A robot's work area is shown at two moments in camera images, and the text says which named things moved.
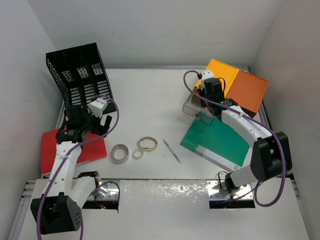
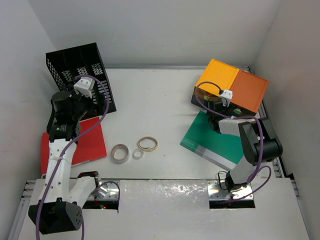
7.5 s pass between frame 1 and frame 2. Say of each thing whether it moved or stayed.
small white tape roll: stayed
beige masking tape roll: stayed
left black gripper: moved
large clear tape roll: stayed
